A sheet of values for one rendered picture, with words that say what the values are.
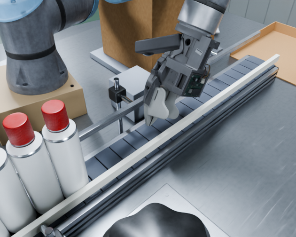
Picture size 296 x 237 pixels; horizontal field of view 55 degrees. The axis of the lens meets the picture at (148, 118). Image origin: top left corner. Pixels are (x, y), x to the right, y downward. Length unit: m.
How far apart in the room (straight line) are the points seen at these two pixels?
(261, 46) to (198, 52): 0.65
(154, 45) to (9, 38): 0.32
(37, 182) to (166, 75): 0.29
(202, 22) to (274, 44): 0.69
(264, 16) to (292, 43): 1.46
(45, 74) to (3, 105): 0.12
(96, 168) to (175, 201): 0.17
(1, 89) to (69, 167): 0.38
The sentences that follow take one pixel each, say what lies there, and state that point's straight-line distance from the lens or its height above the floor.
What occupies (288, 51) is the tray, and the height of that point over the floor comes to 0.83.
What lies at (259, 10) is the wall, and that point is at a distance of 2.69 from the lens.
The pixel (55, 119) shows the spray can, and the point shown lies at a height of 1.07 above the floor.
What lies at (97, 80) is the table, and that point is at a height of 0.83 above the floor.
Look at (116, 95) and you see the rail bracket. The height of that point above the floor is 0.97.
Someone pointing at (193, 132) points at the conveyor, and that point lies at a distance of 0.67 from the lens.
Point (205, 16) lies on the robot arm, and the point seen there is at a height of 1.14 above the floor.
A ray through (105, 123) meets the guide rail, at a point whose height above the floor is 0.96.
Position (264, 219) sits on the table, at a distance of 0.62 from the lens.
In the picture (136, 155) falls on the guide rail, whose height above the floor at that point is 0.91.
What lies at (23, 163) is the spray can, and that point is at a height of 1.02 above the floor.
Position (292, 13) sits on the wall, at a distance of 2.52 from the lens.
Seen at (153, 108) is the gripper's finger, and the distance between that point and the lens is 0.57.
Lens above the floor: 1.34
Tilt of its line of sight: 42 degrees down
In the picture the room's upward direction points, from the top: straight up
